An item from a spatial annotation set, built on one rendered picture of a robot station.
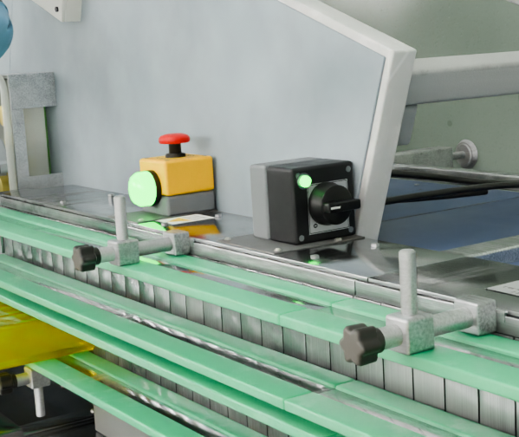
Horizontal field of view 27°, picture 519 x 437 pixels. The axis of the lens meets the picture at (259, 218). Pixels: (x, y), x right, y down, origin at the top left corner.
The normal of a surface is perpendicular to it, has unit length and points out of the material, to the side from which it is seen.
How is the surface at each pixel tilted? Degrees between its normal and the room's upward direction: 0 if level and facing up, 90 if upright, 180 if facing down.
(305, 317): 90
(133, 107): 0
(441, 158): 90
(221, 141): 0
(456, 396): 0
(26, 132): 90
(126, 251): 90
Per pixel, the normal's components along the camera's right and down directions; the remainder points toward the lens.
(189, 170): 0.55, 0.10
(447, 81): 0.54, 0.43
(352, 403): -0.06, -0.99
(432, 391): -0.83, 0.14
